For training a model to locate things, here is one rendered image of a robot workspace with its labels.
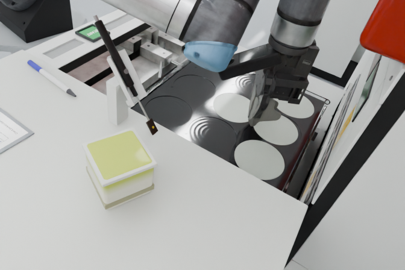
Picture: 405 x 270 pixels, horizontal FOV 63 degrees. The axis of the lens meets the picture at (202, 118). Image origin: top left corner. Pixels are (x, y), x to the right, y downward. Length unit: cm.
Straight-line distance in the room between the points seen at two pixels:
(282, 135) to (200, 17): 33
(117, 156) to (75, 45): 41
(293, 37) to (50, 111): 42
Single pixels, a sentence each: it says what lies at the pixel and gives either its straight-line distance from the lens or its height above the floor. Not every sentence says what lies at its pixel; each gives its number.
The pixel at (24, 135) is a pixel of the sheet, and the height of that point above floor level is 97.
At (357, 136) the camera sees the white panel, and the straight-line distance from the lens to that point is 43.
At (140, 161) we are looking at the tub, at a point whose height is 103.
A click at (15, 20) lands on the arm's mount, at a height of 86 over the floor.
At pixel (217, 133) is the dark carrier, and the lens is 68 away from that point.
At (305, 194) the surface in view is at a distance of 58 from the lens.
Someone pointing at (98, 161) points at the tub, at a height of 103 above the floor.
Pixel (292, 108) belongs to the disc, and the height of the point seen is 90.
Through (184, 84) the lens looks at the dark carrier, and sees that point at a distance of 79.
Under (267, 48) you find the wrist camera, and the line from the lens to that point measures 61.
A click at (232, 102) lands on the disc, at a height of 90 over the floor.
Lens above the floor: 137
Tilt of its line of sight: 42 degrees down
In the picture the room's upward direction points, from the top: 12 degrees clockwise
